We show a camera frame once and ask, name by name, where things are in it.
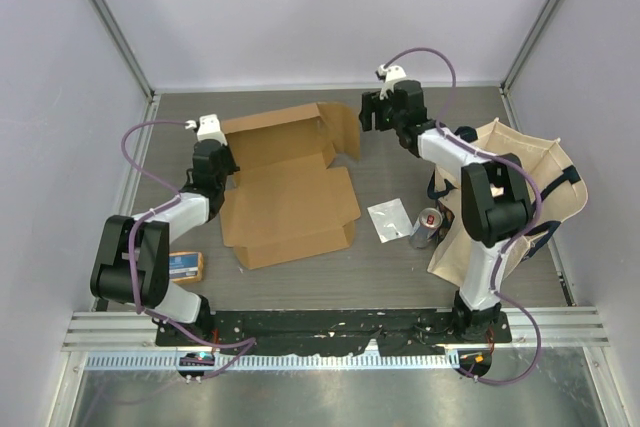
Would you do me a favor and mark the brown cardboard box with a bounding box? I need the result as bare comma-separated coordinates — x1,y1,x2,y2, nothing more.
220,102,361,270

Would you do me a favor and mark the clear plastic sachet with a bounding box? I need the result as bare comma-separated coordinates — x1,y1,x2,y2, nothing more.
367,198,412,243

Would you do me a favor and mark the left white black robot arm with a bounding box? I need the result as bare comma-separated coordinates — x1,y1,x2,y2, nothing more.
90,139,238,346

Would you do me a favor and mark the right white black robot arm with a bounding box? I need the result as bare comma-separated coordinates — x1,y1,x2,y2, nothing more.
359,80,540,342

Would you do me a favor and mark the yellow sponge with blue label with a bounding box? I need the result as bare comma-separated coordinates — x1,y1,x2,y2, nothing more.
169,251,204,284

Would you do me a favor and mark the silver red drink can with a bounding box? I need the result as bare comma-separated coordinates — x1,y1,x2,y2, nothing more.
409,207,443,249

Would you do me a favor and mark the beige canvas tote bag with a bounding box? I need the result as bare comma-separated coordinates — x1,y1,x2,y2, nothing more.
427,120,588,287

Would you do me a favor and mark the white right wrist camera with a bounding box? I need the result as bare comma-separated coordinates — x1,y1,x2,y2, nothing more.
376,64,408,100

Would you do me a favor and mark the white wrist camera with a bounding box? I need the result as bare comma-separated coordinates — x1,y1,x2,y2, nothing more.
376,64,408,100
185,114,227,145

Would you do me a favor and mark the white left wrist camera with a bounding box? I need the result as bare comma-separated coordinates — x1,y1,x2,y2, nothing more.
185,114,227,145

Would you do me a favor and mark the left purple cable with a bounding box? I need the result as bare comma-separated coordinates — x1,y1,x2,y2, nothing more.
122,119,259,379

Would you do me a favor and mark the purple cable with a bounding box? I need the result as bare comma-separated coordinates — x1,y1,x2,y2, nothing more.
122,119,259,379
387,47,544,388

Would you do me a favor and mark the aluminium frame rail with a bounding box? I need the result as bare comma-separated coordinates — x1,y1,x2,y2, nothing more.
62,307,610,352

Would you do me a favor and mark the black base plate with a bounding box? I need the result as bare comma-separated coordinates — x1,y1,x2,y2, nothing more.
154,309,512,357

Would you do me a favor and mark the perforated cable duct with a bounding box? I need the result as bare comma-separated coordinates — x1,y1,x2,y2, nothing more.
85,350,459,372

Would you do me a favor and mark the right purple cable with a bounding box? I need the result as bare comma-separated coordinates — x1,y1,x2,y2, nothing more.
387,47,544,388

